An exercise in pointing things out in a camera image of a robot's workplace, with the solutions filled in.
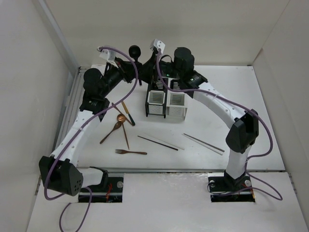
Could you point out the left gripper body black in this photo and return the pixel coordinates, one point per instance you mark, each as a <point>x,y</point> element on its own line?
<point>117,74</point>

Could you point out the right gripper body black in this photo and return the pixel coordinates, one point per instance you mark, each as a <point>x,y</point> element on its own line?
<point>167,69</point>

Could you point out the black spoon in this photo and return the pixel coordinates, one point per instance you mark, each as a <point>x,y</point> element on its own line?
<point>135,53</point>

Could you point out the dark copper spoon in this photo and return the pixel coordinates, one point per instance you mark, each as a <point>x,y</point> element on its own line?
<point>116,126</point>

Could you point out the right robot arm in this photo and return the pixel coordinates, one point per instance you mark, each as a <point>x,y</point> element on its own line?
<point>170,82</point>

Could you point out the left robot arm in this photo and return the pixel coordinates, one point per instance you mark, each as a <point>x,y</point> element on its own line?
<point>59,171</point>

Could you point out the black utensil container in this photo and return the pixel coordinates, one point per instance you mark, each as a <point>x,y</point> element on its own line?
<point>156,99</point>

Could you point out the white utensil container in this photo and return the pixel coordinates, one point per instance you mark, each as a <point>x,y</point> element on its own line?
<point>177,105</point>

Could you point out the black chopstick left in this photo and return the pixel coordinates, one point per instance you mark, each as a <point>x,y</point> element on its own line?
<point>158,143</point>

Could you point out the black chopstick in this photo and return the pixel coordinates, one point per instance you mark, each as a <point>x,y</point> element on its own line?
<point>158,143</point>
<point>202,142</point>

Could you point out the black chopstick right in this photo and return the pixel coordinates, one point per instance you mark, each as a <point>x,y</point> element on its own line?
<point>202,142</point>

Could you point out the dark brown fork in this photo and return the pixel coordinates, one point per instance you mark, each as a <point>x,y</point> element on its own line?
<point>121,151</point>

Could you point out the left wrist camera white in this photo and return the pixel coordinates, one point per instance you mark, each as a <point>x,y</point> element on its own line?
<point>108,55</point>

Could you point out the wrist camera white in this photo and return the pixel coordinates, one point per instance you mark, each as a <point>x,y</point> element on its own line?
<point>108,55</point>
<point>157,45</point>

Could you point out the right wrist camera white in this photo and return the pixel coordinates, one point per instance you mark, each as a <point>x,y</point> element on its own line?
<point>157,45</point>

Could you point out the gold knife green handle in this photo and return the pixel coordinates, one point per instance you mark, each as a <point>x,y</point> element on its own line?
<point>128,113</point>

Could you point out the aluminium rail left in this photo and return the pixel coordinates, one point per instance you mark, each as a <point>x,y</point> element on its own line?
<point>71,103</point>

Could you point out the aluminium rail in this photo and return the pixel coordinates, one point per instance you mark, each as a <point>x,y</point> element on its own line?
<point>165,175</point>
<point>71,103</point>

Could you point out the aluminium rail front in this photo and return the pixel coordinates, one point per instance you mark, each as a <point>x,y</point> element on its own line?
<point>165,175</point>

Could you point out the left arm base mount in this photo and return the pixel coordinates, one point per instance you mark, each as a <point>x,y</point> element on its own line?
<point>113,184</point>

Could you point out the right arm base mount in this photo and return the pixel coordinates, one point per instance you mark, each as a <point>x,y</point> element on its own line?
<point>225,189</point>

